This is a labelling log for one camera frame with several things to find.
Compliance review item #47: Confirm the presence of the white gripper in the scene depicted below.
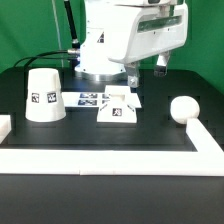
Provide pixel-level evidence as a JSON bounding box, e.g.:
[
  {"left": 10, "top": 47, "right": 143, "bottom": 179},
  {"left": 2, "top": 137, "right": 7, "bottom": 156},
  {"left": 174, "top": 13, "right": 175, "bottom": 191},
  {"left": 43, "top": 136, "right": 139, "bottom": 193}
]
[{"left": 105, "top": 0, "right": 188, "bottom": 88}]

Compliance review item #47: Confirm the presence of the white lamp base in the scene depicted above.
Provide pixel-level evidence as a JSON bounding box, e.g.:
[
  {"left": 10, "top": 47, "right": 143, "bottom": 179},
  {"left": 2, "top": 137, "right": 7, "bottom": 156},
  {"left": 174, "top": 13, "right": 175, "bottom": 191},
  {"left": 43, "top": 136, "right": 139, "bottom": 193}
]
[{"left": 97, "top": 85, "right": 141, "bottom": 123}]

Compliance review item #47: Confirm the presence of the white lamp bulb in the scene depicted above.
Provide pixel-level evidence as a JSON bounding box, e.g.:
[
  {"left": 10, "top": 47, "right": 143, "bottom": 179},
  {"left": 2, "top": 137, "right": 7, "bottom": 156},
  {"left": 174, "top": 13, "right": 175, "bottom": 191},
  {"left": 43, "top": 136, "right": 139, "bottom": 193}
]
[{"left": 170, "top": 96, "right": 200, "bottom": 124}]

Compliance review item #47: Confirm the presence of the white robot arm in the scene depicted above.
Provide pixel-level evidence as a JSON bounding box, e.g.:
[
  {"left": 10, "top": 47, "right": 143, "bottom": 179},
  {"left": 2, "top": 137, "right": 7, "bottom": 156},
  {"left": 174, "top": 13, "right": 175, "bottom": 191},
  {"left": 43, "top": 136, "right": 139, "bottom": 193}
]
[{"left": 75, "top": 0, "right": 188, "bottom": 88}]

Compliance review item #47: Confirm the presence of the white lamp shade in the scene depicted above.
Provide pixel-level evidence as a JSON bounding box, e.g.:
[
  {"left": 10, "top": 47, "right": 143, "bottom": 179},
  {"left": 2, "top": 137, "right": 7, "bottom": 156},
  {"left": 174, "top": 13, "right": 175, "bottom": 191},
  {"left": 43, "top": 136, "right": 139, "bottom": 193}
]
[{"left": 25, "top": 68, "right": 66, "bottom": 122}]

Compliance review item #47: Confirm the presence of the white marker sheet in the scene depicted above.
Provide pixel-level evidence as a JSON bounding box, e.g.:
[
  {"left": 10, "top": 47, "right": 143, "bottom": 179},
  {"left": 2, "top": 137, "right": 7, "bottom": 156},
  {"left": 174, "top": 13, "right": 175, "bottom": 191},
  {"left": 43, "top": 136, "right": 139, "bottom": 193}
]
[{"left": 62, "top": 92, "right": 110, "bottom": 107}]

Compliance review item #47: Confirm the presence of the white L-shaped fence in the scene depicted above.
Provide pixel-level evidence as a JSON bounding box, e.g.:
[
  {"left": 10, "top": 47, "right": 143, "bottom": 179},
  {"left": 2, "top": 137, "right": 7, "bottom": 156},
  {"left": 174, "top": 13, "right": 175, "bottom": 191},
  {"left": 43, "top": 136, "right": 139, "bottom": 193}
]
[{"left": 0, "top": 118, "right": 224, "bottom": 177}]

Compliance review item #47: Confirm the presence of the white block at left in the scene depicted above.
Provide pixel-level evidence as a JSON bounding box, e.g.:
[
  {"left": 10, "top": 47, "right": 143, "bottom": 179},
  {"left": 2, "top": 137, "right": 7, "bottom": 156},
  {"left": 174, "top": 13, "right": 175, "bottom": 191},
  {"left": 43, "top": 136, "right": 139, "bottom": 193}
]
[{"left": 0, "top": 115, "right": 11, "bottom": 144}]

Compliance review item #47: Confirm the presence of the black cable conduit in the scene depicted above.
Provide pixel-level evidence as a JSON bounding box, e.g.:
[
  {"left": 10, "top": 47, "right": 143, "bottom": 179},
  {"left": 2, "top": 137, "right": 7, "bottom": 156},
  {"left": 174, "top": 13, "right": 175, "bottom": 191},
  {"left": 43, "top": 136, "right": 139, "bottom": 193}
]
[{"left": 63, "top": 0, "right": 81, "bottom": 50}]

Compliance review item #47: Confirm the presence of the black cable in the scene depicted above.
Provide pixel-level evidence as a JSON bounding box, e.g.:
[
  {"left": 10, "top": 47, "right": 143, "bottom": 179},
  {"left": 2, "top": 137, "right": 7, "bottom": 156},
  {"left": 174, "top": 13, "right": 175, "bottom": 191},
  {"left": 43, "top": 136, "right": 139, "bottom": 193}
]
[{"left": 13, "top": 49, "right": 81, "bottom": 68}]

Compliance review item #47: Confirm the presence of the grey thin cable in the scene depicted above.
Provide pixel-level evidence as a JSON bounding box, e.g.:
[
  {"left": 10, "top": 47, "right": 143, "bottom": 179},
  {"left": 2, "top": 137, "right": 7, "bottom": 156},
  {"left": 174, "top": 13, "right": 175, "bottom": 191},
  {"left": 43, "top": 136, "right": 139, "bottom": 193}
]
[{"left": 51, "top": 0, "right": 65, "bottom": 69}]

